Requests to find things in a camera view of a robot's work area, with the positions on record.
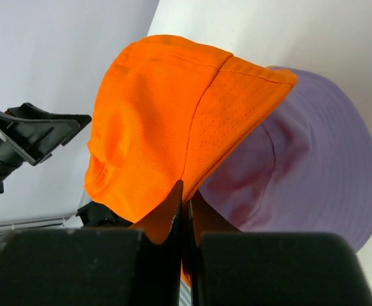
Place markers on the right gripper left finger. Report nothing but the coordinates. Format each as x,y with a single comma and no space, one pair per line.
157,273

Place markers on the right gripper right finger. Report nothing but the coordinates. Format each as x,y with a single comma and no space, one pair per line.
200,218

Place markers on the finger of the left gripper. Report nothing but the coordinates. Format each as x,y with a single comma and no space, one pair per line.
34,133

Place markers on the orange bucket hat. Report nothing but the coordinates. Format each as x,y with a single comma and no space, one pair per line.
171,109

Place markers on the lavender bucket hat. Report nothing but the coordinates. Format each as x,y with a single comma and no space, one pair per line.
306,168

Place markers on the aluminium mounting rail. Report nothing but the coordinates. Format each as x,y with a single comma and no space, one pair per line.
73,221

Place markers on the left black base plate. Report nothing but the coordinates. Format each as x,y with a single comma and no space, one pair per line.
95,215

